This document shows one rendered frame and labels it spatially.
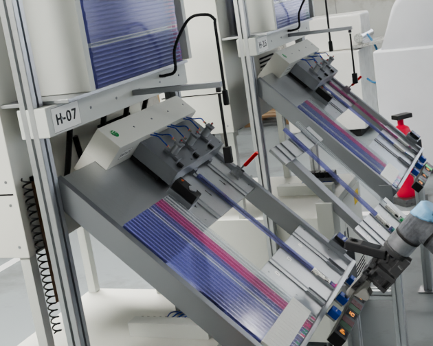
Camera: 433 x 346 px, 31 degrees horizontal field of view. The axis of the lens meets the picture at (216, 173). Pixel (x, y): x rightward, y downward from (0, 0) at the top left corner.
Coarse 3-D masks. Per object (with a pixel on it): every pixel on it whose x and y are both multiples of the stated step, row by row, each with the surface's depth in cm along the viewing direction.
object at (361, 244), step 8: (352, 240) 217; (360, 240) 218; (344, 248) 217; (352, 248) 216; (360, 248) 215; (368, 248) 214; (376, 248) 214; (384, 248) 215; (376, 256) 214; (384, 256) 213
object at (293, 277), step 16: (288, 240) 231; (304, 240) 236; (272, 256) 219; (288, 256) 223; (304, 256) 229; (320, 256) 234; (336, 256) 240; (272, 272) 212; (288, 272) 216; (304, 272) 222; (336, 272) 232; (288, 288) 210; (304, 288) 215; (320, 288) 219; (304, 304) 208; (320, 304) 213
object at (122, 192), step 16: (128, 160) 216; (64, 176) 193; (80, 176) 197; (96, 176) 201; (112, 176) 205; (128, 176) 210; (144, 176) 214; (192, 176) 229; (208, 176) 234; (224, 176) 240; (96, 192) 196; (112, 192) 200; (128, 192) 204; (144, 192) 208; (160, 192) 212; (208, 192) 227; (224, 192) 232; (240, 192) 238; (112, 208) 194; (128, 208) 198; (144, 208) 202; (192, 208) 215; (208, 208) 220; (224, 208) 225; (208, 224) 213
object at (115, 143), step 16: (176, 96) 246; (144, 112) 226; (160, 112) 231; (176, 112) 237; (192, 112) 244; (112, 128) 208; (128, 128) 213; (144, 128) 218; (160, 128) 224; (96, 144) 205; (112, 144) 203; (128, 144) 206; (80, 160) 208; (96, 160) 206; (112, 160) 204
